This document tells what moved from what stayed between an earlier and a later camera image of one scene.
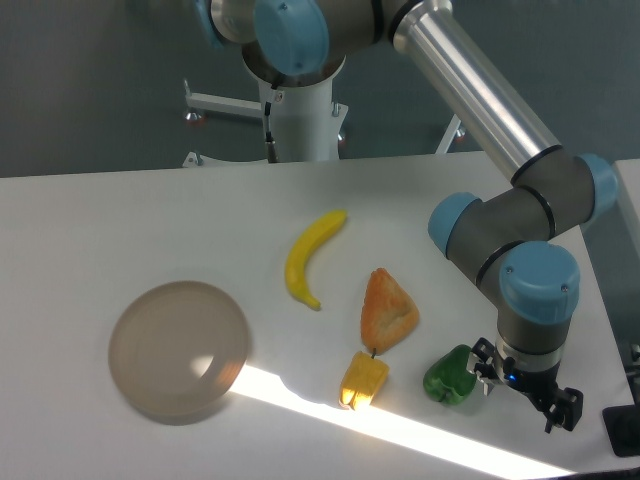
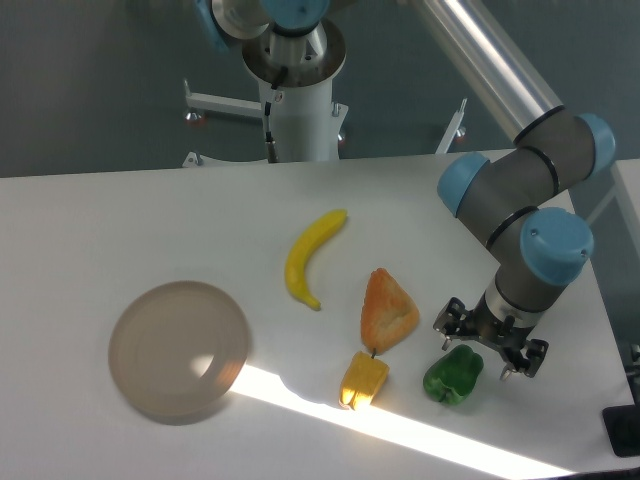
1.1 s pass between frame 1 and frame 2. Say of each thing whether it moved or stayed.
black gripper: moved
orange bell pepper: stayed
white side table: stayed
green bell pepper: stayed
